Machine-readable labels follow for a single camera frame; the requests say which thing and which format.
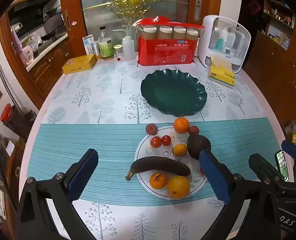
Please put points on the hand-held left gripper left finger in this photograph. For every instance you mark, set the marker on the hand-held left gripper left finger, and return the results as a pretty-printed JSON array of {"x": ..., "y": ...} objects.
[{"x": 84, "y": 172}]

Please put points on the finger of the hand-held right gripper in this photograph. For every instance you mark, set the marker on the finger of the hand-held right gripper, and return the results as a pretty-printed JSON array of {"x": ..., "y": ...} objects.
[
  {"x": 262, "y": 166},
  {"x": 291, "y": 150}
]

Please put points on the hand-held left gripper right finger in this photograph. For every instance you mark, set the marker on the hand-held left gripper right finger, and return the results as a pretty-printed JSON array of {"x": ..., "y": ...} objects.
[{"x": 213, "y": 175}]

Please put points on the dark avocado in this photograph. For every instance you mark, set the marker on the dark avocado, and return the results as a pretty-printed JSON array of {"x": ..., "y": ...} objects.
[{"x": 198, "y": 145}]

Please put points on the large yellow-orange orange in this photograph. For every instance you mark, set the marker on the large yellow-orange orange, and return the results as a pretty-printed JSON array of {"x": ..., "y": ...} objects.
[{"x": 179, "y": 187}]

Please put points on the small yellow-orange citrus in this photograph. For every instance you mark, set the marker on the small yellow-orange citrus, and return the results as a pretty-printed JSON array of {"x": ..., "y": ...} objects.
[{"x": 180, "y": 149}]

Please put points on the small dark red fruit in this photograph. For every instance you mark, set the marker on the small dark red fruit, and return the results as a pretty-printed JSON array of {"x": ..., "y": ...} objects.
[
  {"x": 151, "y": 128},
  {"x": 193, "y": 130}
]

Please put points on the overripe dark banana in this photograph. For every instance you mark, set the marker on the overripe dark banana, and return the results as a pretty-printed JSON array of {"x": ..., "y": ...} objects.
[{"x": 160, "y": 167}]

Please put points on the tangerine with stem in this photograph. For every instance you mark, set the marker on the tangerine with stem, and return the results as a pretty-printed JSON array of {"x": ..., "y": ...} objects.
[{"x": 158, "y": 180}]

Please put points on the red cherry tomato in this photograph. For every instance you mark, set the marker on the red cherry tomato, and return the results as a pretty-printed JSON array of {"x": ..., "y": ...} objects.
[
  {"x": 155, "y": 142},
  {"x": 166, "y": 140}
]

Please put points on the round orange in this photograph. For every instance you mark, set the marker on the round orange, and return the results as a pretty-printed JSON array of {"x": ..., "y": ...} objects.
[{"x": 181, "y": 125}]

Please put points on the white printed round plate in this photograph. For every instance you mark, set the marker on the white printed round plate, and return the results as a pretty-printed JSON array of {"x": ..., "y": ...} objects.
[{"x": 144, "y": 150}]

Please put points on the dark green scalloped plate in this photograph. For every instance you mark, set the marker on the dark green scalloped plate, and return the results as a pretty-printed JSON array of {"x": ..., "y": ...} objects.
[{"x": 173, "y": 92}]

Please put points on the smartphone with lit screen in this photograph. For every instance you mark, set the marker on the smartphone with lit screen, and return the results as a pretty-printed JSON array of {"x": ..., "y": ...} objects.
[{"x": 282, "y": 166}]

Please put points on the teal striped table mat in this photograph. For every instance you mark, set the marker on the teal striped table mat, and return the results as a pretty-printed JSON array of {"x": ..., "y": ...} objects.
[{"x": 88, "y": 135}]

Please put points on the wooden cabinet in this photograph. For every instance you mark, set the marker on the wooden cabinet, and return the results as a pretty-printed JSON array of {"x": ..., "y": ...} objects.
[{"x": 275, "y": 75}]

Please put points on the red lid container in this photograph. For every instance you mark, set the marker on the red lid container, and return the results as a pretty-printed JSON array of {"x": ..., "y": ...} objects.
[{"x": 7, "y": 112}]

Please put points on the yellow tissue pack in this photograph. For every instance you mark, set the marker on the yellow tissue pack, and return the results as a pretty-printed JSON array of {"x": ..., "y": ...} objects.
[{"x": 221, "y": 75}]

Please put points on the yellow cardboard box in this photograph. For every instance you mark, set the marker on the yellow cardboard box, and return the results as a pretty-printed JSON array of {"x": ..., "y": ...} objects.
[{"x": 78, "y": 64}]

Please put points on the small glass jar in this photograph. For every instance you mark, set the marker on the small glass jar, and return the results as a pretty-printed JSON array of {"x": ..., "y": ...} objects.
[{"x": 118, "y": 52}]

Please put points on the green label glass bottle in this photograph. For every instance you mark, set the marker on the green label glass bottle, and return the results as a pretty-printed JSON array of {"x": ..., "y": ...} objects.
[{"x": 106, "y": 47}]

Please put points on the teal cosmetics bottle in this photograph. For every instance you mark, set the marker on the teal cosmetics bottle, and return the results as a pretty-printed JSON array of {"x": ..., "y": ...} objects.
[{"x": 220, "y": 44}]

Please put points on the blue and white carton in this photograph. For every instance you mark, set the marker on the blue and white carton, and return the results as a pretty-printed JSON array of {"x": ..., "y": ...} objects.
[{"x": 87, "y": 43}]

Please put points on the red plastic package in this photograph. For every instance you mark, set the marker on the red plastic package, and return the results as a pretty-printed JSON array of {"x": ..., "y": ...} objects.
[{"x": 163, "y": 55}]

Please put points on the white squeeze bottle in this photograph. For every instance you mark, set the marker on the white squeeze bottle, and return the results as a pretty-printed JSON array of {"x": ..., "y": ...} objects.
[{"x": 128, "y": 50}]

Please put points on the white cosmetics organiser box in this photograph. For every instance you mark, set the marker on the white cosmetics organiser box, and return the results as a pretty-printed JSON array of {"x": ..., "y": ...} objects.
[{"x": 208, "y": 35}]

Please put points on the gold door ornament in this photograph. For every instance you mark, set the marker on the gold door ornament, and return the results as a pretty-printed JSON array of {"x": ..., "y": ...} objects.
[{"x": 134, "y": 0}]

